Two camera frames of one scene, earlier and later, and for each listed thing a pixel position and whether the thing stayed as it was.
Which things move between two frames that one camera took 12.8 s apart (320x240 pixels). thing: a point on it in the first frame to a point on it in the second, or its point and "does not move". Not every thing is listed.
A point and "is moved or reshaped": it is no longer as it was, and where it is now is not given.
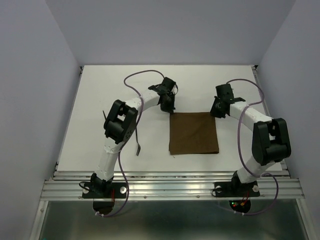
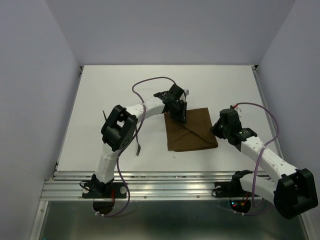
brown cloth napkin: (194, 133) is moved or reshaped
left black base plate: (104, 190) does not move
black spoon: (105, 122) does not move
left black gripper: (170, 108) to (181, 117)
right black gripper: (214, 112) to (214, 130)
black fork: (139, 146) does not move
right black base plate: (236, 189) does not move
